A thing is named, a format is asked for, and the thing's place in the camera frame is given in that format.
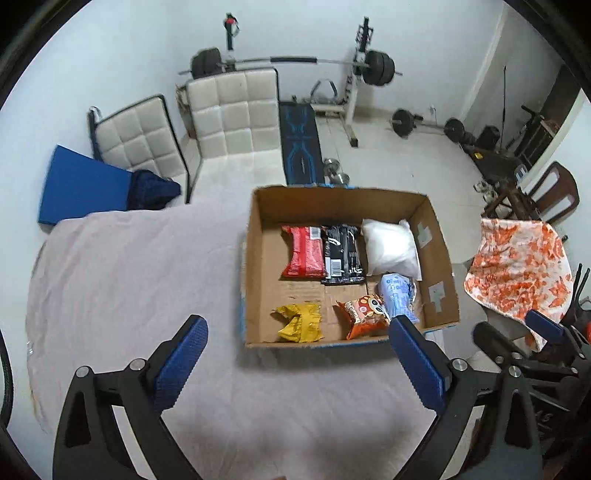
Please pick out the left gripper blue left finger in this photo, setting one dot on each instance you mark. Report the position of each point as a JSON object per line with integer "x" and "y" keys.
{"x": 171, "y": 364}

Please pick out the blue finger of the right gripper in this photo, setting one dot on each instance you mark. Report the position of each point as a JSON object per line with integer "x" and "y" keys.
{"x": 505, "y": 354}
{"x": 554, "y": 335}

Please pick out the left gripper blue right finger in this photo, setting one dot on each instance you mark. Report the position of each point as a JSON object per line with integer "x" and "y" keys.
{"x": 424, "y": 362}

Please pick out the orange snack bag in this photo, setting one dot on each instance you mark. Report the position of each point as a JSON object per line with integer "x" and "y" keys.
{"x": 367, "y": 316}

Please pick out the light blue tissue pack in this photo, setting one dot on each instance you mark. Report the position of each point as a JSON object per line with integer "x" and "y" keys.
{"x": 398, "y": 293}

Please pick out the white soft pouch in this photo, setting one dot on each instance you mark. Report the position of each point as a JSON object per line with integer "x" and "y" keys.
{"x": 391, "y": 248}

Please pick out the yellow packet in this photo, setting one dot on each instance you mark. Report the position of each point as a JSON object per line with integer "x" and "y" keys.
{"x": 302, "y": 323}

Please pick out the black snack bag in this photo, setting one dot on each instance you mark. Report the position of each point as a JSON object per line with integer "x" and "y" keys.
{"x": 343, "y": 265}

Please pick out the red snack packet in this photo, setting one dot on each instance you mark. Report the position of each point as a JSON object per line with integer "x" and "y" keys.
{"x": 307, "y": 253}

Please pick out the orange white floral cloth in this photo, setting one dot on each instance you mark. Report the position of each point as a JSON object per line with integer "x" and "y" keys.
{"x": 520, "y": 266}

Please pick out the brown wooden chair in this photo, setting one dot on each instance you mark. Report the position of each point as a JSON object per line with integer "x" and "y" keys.
{"x": 553, "y": 197}

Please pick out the open cardboard box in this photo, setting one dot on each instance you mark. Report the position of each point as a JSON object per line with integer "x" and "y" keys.
{"x": 268, "y": 251}

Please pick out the dark navy cloth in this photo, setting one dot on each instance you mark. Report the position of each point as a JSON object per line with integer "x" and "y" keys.
{"x": 148, "y": 191}

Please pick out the blue foam cushion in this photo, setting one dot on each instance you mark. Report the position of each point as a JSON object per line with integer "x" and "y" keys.
{"x": 76, "y": 186}

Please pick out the chrome dumbbell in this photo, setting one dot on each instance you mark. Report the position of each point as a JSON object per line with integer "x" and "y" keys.
{"x": 333, "y": 172}

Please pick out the barbell on floor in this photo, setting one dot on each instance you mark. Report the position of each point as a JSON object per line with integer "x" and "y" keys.
{"x": 404, "y": 123}

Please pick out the left white padded chair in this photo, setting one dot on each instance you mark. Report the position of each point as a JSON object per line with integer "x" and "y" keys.
{"x": 141, "y": 137}

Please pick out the white padded chair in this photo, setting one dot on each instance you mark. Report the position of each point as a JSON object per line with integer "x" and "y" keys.
{"x": 236, "y": 118}
{"x": 141, "y": 137}

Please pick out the black blue bench pad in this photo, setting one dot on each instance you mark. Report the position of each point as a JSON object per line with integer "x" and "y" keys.
{"x": 300, "y": 145}

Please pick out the right white padded chair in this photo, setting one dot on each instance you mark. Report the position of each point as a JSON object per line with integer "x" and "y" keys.
{"x": 236, "y": 118}

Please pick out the barbell on rack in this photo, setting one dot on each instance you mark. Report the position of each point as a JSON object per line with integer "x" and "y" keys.
{"x": 376, "y": 69}

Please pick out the white weight bench rack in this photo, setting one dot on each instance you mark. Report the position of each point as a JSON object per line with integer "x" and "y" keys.
{"x": 341, "y": 106}

